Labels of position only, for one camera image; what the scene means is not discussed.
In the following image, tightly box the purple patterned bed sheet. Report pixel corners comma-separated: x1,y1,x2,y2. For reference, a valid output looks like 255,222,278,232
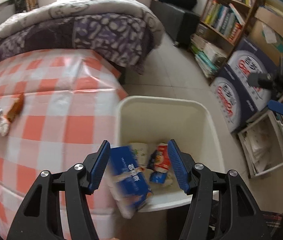
0,13,155,74

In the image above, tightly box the white grey patterned quilt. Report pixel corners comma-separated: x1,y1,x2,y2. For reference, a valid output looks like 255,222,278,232
0,0,165,46

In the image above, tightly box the lower Ganten water carton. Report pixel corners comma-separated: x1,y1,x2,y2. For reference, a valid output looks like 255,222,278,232
210,65,258,133

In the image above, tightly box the white plastic trash bin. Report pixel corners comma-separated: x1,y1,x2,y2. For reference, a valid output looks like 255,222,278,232
115,95,227,213

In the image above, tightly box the red snack cup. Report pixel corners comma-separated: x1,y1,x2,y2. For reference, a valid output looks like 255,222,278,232
154,143,170,173

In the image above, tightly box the small blue carton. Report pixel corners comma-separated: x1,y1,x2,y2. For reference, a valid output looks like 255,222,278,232
149,171,167,184

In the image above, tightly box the brown cardboard box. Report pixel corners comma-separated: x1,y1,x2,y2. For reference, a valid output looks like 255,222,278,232
248,7,283,65

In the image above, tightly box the blue cookie box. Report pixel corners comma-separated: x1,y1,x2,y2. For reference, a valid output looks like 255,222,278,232
105,146,152,219

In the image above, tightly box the white floral paper cup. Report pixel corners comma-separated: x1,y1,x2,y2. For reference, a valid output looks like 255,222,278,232
130,142,148,168

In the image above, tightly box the wooden bookshelf with books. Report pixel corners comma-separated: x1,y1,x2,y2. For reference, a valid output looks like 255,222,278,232
189,0,259,82

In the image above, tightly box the upper Ganten water carton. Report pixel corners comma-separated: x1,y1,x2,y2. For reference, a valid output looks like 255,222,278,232
227,38,276,111

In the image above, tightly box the red white checkered tablecloth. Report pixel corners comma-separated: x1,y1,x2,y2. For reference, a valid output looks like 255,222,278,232
0,49,126,238

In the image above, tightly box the black storage bench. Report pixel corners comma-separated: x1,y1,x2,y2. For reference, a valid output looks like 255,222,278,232
150,0,200,49

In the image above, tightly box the white crate with papers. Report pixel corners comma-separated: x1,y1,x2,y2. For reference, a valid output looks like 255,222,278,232
237,110,283,178

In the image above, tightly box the orange peel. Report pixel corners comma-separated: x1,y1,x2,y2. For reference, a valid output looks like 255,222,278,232
6,94,24,123

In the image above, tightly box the ganten water carton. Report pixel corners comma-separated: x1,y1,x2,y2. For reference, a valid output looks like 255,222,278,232
227,38,276,111
210,65,258,133

